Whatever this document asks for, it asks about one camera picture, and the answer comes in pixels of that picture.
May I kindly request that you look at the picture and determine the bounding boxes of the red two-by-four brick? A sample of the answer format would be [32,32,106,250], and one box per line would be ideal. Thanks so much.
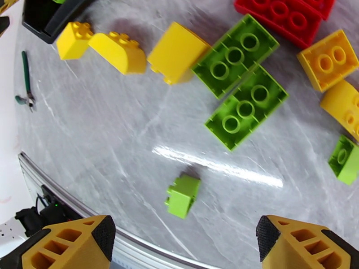
[234,0,323,50]

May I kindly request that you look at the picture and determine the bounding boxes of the yellow curved brick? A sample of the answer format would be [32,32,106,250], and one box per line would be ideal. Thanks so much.
[88,31,148,76]
[147,22,211,86]

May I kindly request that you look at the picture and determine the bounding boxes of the black plastic bin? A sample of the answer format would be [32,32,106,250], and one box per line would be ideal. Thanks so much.
[22,0,99,45]

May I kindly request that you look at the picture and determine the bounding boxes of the small yellow square brick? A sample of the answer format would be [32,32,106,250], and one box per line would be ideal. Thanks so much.
[56,22,94,61]

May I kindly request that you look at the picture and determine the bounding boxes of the green-handled pliers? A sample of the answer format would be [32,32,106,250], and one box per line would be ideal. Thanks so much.
[14,51,37,113]

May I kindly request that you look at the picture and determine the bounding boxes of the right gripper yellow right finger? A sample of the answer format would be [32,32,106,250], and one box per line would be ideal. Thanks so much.
[255,215,359,269]

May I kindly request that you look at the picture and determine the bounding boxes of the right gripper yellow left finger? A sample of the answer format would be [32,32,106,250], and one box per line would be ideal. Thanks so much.
[0,215,116,269]

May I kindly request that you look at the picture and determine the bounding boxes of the green two-by-four brick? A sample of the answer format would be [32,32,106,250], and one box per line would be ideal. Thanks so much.
[192,14,280,100]
[204,64,290,152]

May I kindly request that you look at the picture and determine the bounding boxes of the white perforated cable tray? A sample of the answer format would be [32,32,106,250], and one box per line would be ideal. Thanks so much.
[0,217,26,249]

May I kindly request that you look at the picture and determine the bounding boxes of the orange-yellow square brick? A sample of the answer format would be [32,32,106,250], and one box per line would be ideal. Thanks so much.
[297,29,359,93]

